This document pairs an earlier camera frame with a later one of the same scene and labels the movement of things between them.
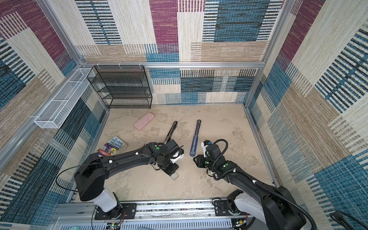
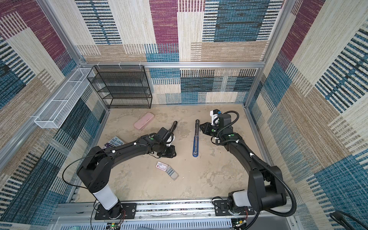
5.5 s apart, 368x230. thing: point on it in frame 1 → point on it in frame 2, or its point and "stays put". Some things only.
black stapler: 171,132 stays put
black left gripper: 173,170 → 171,153
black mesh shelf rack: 122,86 stays put
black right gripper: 200,158 → 205,130
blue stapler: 195,139 stays put
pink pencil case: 143,121 stays put
